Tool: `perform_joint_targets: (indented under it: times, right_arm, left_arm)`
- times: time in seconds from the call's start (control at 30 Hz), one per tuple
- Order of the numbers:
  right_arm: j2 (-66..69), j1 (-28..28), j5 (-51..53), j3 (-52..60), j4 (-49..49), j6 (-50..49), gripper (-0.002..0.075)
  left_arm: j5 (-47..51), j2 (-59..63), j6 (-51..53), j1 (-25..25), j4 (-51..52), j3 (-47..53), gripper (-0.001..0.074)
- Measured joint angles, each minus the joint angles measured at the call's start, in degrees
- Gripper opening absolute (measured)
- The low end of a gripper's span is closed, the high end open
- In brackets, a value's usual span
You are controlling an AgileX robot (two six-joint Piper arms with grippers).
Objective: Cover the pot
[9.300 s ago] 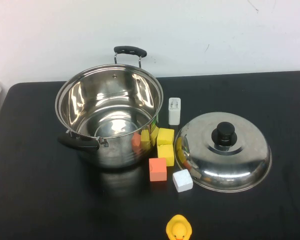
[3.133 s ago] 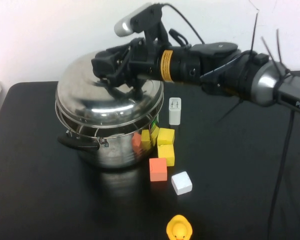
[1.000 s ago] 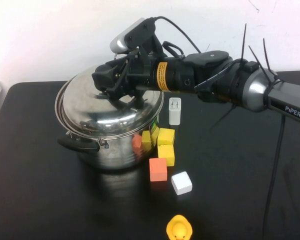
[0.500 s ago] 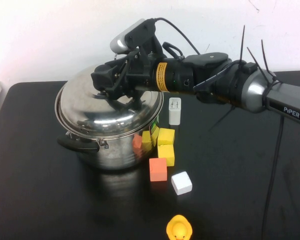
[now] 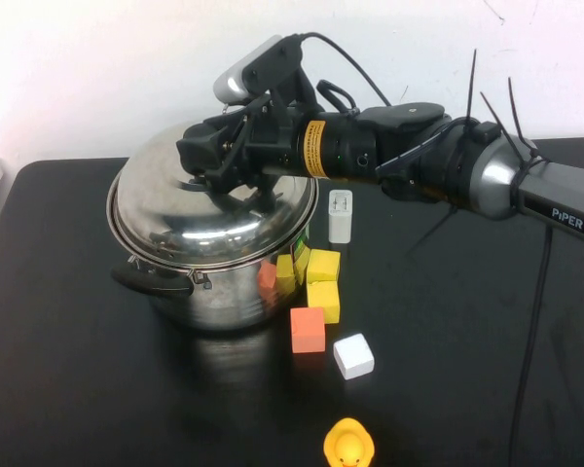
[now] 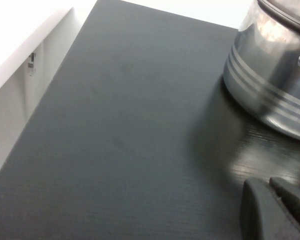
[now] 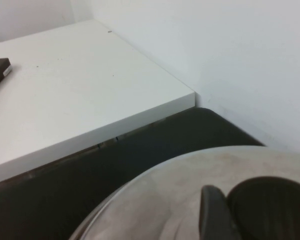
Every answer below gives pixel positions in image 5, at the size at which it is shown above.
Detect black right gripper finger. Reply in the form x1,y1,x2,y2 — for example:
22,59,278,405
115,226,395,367
176,121,226,170
192,163,236,194

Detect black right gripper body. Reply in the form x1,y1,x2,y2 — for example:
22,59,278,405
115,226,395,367
222,99,307,192

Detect steel lid black knob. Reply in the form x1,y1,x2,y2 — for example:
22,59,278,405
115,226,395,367
107,121,317,269

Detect white charger adapter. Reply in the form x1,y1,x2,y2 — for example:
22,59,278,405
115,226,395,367
327,189,354,244

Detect yellow foam cube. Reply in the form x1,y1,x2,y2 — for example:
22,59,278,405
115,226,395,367
305,248,342,284
305,279,342,325

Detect orange foam cube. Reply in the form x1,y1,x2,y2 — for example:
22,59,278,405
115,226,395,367
289,305,326,355

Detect black zip tie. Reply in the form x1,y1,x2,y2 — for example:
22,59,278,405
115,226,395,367
407,201,461,258
466,48,479,127
507,76,534,152
480,90,522,147

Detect white foam cube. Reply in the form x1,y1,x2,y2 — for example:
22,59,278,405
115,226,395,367
333,333,376,380

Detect yellow rubber duck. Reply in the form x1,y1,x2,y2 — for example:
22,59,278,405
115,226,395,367
323,416,375,467

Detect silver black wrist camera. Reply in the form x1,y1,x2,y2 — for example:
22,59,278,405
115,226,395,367
212,33,317,118

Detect short black cable loop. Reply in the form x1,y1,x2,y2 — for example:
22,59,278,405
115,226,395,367
315,80,360,118

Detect black camera cable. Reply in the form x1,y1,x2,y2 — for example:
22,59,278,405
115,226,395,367
299,31,393,107

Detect stainless steel pot black handles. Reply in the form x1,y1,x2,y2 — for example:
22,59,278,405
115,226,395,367
107,194,318,333

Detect black hanging cable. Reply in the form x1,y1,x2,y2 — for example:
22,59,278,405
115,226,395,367
508,226,555,467

